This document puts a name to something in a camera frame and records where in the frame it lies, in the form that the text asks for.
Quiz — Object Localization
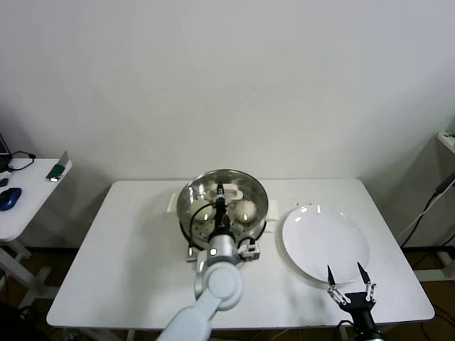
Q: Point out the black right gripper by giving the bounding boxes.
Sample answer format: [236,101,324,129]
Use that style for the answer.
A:
[326,261,378,333]

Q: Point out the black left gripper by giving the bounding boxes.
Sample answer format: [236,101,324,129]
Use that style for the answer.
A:
[212,182,232,237]

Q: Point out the glass lid with white handle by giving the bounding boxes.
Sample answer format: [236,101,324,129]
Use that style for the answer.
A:
[176,168,269,236]

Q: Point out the white steamed baozi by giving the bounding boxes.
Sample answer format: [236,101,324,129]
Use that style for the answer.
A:
[234,200,257,224]
[187,202,216,223]

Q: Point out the blue computer mouse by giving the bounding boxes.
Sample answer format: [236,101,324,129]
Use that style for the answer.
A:
[0,188,23,212]

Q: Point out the perforated steel steamer basket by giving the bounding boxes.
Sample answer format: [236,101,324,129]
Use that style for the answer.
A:
[176,169,269,249]

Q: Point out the white electric cooker base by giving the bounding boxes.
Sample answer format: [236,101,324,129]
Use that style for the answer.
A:
[166,193,279,266]

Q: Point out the white round plate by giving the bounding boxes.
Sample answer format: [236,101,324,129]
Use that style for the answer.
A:
[276,205,370,285]

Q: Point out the black power adapter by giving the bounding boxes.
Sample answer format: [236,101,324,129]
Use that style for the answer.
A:
[434,176,455,195]

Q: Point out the white desk with clutter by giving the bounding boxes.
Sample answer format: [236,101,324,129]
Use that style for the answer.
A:
[435,131,455,157]

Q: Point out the white side table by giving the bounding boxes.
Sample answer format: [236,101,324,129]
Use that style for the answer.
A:
[0,158,72,306]

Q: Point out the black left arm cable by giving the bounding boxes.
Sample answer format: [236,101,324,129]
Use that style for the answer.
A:
[187,204,218,257]

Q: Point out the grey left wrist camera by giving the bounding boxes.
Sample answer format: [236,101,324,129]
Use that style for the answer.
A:
[237,241,262,261]

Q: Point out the white desk foot frame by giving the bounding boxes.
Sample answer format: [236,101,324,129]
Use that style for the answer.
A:
[414,247,455,281]

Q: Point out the white power cable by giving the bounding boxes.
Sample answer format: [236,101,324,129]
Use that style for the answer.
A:
[397,191,438,247]

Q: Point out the green handled scraper tool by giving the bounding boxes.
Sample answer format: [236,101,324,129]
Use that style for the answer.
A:
[45,151,70,183]

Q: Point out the thin black desk cable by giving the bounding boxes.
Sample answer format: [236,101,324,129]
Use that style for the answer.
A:
[6,151,36,173]

